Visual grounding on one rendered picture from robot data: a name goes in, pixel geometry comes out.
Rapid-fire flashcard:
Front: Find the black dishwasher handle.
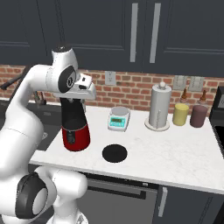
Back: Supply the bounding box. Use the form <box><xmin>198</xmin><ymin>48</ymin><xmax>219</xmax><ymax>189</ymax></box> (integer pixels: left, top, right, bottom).
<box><xmin>86</xmin><ymin>184</ymin><xmax>147</xmax><ymax>201</ymax></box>

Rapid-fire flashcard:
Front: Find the grey dishwasher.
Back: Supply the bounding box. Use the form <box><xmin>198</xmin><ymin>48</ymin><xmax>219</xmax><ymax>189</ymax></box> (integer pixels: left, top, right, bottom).
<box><xmin>76</xmin><ymin>172</ymin><xmax>160</xmax><ymax>224</ymax></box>

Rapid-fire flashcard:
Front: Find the black appliance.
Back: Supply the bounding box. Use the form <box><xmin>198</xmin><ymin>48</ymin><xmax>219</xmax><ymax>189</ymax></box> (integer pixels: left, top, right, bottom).
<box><xmin>208</xmin><ymin>85</ymin><xmax>224</xmax><ymax>127</ymax></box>

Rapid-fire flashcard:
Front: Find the dark low cupboard door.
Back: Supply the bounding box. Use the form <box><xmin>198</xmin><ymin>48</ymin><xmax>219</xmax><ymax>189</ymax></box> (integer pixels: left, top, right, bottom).
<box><xmin>153</xmin><ymin>185</ymin><xmax>224</xmax><ymax>224</ymax></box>

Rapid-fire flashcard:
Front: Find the grey wall outlet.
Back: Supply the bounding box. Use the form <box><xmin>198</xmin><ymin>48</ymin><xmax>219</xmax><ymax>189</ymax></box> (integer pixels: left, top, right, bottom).
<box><xmin>173</xmin><ymin>74</ymin><xmax>188</xmax><ymax>91</ymax></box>
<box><xmin>188</xmin><ymin>75</ymin><xmax>206</xmax><ymax>92</ymax></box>
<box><xmin>105</xmin><ymin>70</ymin><xmax>117</xmax><ymax>87</ymax></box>

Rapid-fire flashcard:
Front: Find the dark sink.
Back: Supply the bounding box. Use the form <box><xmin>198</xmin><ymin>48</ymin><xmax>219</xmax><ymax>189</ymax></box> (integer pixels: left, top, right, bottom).
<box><xmin>26</xmin><ymin>101</ymin><xmax>64</xmax><ymax>151</ymax></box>

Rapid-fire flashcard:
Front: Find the grey low cupboard handle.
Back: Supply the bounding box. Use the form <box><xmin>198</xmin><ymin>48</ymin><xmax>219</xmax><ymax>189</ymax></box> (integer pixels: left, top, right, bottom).
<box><xmin>157</xmin><ymin>186</ymin><xmax>169</xmax><ymax>219</ymax></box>

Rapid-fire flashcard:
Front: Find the teal and white kitchen scale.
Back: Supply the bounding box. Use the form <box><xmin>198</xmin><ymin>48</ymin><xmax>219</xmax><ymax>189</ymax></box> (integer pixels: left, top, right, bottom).
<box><xmin>107</xmin><ymin>106</ymin><xmax>131</xmax><ymax>132</ymax></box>

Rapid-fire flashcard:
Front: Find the black round blender lid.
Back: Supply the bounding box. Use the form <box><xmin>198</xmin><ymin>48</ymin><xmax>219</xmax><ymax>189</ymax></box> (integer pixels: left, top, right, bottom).
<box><xmin>101</xmin><ymin>143</ymin><xmax>129</xmax><ymax>164</ymax></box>

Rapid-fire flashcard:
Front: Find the black hob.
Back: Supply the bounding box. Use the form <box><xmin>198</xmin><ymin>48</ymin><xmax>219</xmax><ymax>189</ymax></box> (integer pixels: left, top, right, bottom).
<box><xmin>213</xmin><ymin>125</ymin><xmax>224</xmax><ymax>154</ymax></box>

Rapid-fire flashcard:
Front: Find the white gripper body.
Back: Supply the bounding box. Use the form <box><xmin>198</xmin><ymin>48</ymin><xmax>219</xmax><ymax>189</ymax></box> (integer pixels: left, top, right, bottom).
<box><xmin>53</xmin><ymin>83</ymin><xmax>97</xmax><ymax>101</ymax></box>

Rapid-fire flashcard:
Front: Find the black tap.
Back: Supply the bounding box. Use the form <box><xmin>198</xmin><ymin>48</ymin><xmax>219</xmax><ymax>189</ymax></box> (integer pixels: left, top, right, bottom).
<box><xmin>0</xmin><ymin>73</ymin><xmax>48</xmax><ymax>106</ymax></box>

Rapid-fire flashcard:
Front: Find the brown bottle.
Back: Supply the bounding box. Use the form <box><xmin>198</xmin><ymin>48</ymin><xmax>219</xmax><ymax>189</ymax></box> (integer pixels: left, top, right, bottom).
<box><xmin>199</xmin><ymin>89</ymin><xmax>209</xmax><ymax>107</ymax></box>
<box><xmin>180</xmin><ymin>87</ymin><xmax>189</xmax><ymax>105</ymax></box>

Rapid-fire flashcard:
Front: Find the yellow canister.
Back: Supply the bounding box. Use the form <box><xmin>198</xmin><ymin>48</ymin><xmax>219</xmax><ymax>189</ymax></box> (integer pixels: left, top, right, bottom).
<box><xmin>171</xmin><ymin>102</ymin><xmax>190</xmax><ymax>127</ymax></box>

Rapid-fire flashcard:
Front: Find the white paper towel holder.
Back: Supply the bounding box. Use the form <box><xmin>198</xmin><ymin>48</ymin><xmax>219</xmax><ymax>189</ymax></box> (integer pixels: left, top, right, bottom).
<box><xmin>144</xmin><ymin>81</ymin><xmax>172</xmax><ymax>132</ymax></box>

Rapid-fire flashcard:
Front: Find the maroon canister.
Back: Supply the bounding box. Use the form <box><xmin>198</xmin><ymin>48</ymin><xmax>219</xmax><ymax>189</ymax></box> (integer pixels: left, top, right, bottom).
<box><xmin>189</xmin><ymin>104</ymin><xmax>209</xmax><ymax>129</ymax></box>

